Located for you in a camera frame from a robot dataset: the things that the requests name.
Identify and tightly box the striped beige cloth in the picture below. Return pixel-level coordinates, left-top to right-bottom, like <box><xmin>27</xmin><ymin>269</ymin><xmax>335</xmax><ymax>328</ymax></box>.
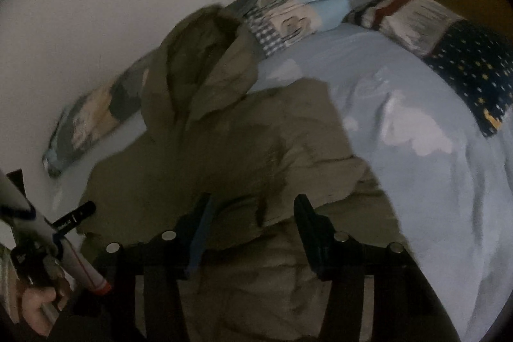
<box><xmin>349</xmin><ymin>0</ymin><xmax>466</xmax><ymax>60</ymax></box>

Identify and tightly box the person's left forearm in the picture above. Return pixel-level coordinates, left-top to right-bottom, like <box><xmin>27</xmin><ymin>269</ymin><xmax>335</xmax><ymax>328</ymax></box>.
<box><xmin>42</xmin><ymin>292</ymin><xmax>139</xmax><ymax>342</ymax></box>

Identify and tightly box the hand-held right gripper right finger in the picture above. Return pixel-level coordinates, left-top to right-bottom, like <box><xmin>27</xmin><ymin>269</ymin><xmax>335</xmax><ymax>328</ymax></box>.
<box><xmin>294</xmin><ymin>194</ymin><xmax>461</xmax><ymax>342</ymax></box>

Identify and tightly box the light blue bed sheet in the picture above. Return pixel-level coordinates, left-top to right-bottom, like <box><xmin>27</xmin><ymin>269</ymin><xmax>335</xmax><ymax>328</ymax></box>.
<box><xmin>50</xmin><ymin>21</ymin><xmax>513</xmax><ymax>342</ymax></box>

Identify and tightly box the olive green hooded jacket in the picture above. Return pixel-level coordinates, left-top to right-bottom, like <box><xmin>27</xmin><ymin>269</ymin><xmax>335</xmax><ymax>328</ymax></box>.
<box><xmin>76</xmin><ymin>3</ymin><xmax>413</xmax><ymax>342</ymax></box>

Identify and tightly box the black wall object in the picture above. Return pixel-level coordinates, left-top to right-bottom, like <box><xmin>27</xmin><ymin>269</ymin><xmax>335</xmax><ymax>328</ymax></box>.
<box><xmin>7</xmin><ymin>170</ymin><xmax>27</xmax><ymax>202</ymax></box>

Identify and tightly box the person's left hand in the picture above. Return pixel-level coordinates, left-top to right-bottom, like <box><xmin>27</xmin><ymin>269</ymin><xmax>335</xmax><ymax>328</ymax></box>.
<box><xmin>19</xmin><ymin>280</ymin><xmax>72</xmax><ymax>337</ymax></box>

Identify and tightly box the dark blue dotted pillow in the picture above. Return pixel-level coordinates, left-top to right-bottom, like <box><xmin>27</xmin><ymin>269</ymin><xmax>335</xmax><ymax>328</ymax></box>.
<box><xmin>423</xmin><ymin>19</ymin><xmax>513</xmax><ymax>138</ymax></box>

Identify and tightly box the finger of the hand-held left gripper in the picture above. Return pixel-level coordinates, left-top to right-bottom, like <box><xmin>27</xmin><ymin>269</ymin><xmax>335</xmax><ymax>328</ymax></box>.
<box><xmin>53</xmin><ymin>201</ymin><xmax>97</xmax><ymax>234</ymax></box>

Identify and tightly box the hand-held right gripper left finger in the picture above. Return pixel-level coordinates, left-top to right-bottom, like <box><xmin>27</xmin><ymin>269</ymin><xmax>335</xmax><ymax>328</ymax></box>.
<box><xmin>96</xmin><ymin>193</ymin><xmax>217</xmax><ymax>342</ymax></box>

